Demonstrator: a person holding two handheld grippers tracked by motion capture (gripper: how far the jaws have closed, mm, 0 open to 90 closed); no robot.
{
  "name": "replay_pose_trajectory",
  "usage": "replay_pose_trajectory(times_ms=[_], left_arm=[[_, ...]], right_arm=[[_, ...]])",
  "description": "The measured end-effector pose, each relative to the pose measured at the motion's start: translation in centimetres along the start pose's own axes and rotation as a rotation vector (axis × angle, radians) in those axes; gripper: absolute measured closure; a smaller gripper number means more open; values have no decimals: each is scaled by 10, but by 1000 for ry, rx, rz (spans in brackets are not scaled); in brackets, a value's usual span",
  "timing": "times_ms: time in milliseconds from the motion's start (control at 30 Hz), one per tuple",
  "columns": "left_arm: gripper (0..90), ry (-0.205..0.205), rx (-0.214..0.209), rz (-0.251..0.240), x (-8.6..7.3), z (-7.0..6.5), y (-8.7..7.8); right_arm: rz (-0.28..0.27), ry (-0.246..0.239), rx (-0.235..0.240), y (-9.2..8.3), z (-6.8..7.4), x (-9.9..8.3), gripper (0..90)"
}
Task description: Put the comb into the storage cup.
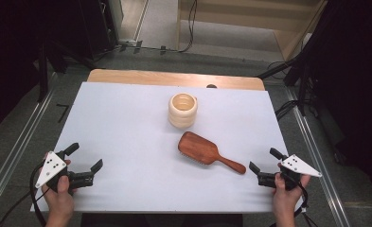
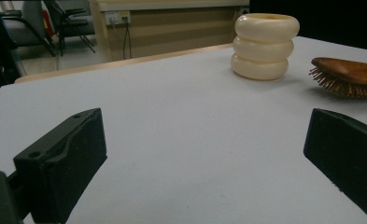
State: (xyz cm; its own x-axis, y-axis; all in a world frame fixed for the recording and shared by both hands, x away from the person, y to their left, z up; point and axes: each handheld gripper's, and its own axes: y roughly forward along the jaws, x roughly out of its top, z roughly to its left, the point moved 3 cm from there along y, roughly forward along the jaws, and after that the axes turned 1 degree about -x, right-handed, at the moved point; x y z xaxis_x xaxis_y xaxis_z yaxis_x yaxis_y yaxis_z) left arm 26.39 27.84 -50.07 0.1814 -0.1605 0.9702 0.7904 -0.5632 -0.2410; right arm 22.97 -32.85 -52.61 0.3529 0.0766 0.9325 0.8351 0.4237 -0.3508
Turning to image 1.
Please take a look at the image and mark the black floor cables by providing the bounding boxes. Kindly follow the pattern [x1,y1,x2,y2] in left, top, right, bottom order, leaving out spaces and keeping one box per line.
[274,99,300,121]

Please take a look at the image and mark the wooden table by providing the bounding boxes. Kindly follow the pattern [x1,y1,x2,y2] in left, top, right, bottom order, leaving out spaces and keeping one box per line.
[87,68,266,92]

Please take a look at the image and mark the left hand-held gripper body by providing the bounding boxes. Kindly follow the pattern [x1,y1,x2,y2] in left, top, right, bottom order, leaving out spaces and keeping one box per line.
[35,150,96,194]

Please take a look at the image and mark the wooden hairbrush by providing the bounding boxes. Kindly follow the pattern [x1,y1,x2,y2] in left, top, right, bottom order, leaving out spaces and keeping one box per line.
[177,131,247,175]

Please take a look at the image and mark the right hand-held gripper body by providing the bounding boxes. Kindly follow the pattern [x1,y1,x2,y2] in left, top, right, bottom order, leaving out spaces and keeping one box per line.
[257,153,323,192]

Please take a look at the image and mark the black equipment cabinet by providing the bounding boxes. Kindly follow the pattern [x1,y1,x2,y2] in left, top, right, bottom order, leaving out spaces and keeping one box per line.
[79,0,119,61]

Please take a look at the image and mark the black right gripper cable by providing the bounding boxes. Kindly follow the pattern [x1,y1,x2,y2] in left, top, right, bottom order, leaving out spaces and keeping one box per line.
[286,174,319,227]

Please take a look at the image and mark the white board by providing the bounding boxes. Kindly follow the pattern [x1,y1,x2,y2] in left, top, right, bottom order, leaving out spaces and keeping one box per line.
[29,81,307,214]

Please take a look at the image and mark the black hanging cable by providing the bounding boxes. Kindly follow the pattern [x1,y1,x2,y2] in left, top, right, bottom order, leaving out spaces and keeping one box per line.
[177,0,198,54]

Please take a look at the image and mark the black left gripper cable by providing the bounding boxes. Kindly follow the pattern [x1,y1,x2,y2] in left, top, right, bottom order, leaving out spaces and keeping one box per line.
[29,162,49,227]

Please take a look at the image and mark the person's left hand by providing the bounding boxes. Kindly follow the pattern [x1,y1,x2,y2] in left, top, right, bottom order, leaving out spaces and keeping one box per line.
[41,152,78,219]

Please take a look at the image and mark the thin black cable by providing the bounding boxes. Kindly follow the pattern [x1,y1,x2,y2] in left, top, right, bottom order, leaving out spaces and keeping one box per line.
[0,187,49,227]

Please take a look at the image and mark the cream ribbed cup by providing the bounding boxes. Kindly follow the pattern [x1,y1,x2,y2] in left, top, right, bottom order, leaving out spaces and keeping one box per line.
[168,92,199,130]

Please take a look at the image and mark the person's right hand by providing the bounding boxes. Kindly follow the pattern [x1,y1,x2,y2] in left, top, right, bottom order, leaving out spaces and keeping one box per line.
[272,162,311,219]

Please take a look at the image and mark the light wooden furniture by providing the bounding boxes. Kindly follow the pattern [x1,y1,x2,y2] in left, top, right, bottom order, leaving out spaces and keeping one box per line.
[176,0,329,61]

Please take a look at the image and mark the metal floor rail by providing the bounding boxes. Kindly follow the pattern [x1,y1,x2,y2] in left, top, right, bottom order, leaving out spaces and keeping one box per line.
[0,88,56,216]
[284,87,352,227]

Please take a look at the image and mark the black metal stand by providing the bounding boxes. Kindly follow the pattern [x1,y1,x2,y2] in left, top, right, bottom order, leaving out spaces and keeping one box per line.
[37,37,49,102]

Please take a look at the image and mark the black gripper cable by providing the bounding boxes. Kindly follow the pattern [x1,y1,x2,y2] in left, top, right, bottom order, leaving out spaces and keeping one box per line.
[286,174,319,227]
[29,162,49,227]

